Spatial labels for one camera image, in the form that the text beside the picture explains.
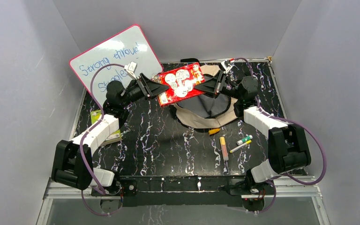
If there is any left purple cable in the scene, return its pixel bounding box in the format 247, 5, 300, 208
80, 63, 128, 217

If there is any purple cable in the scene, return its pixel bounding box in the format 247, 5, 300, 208
80, 63, 128, 217
229, 57, 328, 215

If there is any green white glue stick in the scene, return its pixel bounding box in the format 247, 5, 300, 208
237, 135, 253, 146

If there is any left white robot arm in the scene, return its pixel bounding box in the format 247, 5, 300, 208
51, 62, 169, 195

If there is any black base frame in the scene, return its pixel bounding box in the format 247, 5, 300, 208
103, 175, 275, 212

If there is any aluminium rail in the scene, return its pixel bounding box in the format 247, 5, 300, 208
44, 176, 321, 199

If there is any red treehouse book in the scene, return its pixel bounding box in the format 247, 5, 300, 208
153, 62, 205, 107

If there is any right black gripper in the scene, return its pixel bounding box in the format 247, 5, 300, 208
193, 70, 243, 101

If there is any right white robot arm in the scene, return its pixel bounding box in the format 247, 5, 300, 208
195, 60, 311, 194

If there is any orange highlighter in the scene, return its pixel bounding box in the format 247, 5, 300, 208
208, 128, 221, 135

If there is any yellow white pen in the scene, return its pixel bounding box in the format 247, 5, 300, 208
229, 140, 252, 153

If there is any beige backpack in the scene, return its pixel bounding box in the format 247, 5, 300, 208
171, 58, 240, 129

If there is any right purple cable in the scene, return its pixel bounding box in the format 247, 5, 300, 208
229, 57, 328, 215

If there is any pink framed whiteboard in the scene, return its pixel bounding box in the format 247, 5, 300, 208
69, 24, 163, 104

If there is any yellow pink highlighter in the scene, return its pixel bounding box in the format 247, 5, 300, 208
219, 136, 229, 161

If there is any green book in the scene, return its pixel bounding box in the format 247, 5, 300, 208
90, 110, 122, 146

